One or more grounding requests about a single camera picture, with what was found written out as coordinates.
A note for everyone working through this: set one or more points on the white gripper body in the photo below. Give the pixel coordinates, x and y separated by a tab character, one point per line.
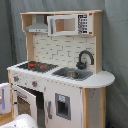
5	103

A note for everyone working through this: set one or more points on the white oven door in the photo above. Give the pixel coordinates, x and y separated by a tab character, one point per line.
24	102

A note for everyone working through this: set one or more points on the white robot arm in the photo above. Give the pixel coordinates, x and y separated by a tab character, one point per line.
23	120

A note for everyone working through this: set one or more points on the wooden toy kitchen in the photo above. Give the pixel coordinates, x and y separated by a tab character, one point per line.
87	97

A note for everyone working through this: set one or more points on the left red stove knob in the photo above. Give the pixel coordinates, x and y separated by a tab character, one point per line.
15	78

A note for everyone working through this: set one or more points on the red stove knob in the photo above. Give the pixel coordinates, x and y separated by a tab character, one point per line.
34	83
15	78

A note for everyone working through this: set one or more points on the right red stove knob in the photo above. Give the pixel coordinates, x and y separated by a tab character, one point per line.
34	83

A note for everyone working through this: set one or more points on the black toy stovetop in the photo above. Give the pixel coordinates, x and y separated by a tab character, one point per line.
38	66

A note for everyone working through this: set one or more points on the grey ice dispenser panel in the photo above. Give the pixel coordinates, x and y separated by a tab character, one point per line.
63	108

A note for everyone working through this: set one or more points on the grey toy sink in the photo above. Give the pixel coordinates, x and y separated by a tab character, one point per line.
73	74

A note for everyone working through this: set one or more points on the grey range hood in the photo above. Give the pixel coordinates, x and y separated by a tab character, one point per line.
39	24

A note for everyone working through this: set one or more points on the black toy faucet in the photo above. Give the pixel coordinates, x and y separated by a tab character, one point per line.
83	64

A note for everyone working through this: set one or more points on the white toy microwave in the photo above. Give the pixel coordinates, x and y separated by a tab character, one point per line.
70	24

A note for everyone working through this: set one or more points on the grey cupboard door handle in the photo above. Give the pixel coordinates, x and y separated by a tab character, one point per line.
49	110

